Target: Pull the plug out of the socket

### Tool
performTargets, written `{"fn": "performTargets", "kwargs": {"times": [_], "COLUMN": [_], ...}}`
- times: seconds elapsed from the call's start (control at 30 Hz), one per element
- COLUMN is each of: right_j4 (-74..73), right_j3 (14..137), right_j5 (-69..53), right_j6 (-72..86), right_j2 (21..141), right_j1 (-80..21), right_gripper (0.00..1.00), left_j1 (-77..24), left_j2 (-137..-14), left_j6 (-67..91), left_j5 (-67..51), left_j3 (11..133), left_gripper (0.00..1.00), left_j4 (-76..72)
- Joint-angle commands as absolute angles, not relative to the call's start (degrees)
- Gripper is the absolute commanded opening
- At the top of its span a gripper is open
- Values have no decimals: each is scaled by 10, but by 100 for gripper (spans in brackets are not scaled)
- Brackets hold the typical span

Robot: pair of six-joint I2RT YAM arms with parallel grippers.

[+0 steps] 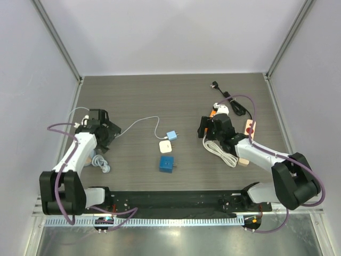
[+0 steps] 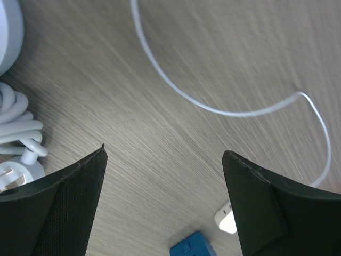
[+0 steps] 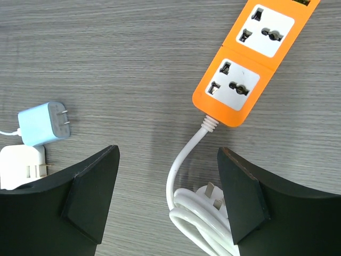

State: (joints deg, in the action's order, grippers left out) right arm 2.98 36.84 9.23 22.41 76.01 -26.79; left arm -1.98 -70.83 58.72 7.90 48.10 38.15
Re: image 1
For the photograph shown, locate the thin white usb cable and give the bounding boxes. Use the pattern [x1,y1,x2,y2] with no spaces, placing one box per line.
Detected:
[66,107,168,141]

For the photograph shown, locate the light blue usb charger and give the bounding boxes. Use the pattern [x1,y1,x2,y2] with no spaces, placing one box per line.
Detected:
[166,130,178,141]

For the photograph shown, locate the white power cord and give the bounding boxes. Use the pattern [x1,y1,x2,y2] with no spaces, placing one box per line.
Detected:
[202,134,239,169]

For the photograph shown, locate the beige power strip red sockets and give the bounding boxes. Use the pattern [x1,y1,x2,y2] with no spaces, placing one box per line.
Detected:
[238,119,254,166]

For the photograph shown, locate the white square plug adapter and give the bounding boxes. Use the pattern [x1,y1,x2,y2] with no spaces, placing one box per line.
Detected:
[159,140,174,154]

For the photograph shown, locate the blue cube plug adapter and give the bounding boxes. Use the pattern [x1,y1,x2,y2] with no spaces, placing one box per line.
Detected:
[159,156,177,173]

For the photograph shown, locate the orange power strip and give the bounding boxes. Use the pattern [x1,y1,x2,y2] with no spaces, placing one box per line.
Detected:
[205,109,216,133]

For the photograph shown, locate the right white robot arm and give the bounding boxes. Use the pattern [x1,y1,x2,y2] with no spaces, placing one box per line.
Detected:
[197,114,323,211]

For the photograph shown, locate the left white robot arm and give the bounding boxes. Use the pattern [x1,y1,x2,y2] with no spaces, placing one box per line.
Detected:
[39,109,121,216]

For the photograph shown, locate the round blue pink socket hub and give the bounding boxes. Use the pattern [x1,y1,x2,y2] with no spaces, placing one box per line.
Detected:
[84,150,98,167]

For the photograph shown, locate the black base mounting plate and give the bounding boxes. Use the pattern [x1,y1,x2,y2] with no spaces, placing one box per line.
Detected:
[97,190,272,219]

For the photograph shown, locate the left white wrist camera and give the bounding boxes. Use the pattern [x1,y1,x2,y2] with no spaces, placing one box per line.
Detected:
[74,115,89,128]

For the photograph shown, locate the black power cord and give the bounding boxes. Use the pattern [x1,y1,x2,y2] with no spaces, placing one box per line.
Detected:
[209,81,253,119]

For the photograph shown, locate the light blue coiled hub cord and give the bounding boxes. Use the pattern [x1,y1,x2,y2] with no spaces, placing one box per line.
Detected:
[92,154,112,174]

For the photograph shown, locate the white slotted cable duct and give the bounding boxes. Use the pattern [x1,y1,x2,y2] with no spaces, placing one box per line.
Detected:
[45,215,244,227]

